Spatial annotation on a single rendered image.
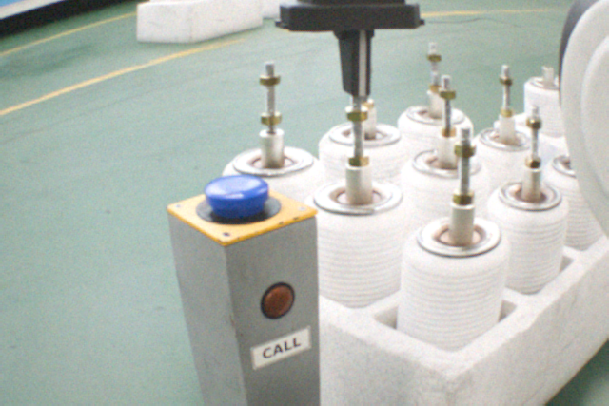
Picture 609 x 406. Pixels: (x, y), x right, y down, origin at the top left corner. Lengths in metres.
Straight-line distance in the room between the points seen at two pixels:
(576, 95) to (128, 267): 0.94
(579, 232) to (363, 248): 0.26
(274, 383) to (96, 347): 0.44
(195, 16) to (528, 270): 2.34
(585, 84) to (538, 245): 0.41
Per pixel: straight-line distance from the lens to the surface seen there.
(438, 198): 0.72
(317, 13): 0.59
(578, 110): 0.28
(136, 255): 1.18
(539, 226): 0.65
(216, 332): 0.51
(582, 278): 0.71
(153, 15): 3.06
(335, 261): 0.65
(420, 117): 0.90
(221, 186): 0.49
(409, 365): 0.58
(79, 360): 0.91
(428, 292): 0.58
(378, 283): 0.66
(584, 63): 0.27
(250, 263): 0.47
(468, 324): 0.59
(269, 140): 0.74
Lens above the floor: 0.50
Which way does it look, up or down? 21 degrees down
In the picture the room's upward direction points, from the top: 2 degrees counter-clockwise
